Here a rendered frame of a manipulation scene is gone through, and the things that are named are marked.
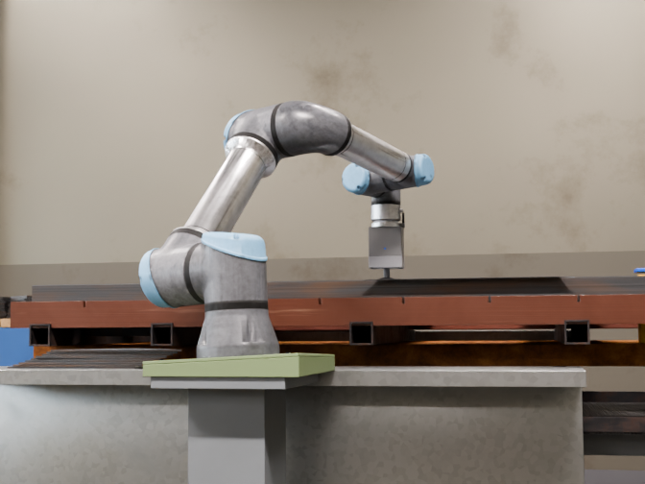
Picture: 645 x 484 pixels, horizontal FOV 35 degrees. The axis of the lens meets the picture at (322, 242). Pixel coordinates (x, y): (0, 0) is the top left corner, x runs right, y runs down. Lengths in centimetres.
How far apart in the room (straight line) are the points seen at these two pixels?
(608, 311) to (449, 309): 32
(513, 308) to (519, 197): 275
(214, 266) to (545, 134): 325
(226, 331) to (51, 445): 68
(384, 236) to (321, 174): 248
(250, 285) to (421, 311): 48
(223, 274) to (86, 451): 66
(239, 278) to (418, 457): 58
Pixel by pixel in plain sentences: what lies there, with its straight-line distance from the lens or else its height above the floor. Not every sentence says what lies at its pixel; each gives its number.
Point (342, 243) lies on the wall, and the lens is 499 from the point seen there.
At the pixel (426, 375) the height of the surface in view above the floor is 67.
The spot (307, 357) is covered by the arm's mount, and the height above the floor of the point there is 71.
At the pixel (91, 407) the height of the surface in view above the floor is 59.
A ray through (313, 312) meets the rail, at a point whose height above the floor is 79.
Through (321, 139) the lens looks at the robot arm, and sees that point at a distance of 216.
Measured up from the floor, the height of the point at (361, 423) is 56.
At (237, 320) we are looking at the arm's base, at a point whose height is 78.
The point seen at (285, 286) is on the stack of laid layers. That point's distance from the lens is 228.
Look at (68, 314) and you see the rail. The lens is 240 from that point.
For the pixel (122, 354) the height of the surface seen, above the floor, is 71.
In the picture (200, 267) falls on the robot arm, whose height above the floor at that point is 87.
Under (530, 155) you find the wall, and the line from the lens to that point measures 493.
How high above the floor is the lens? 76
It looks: 5 degrees up
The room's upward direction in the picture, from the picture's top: straight up
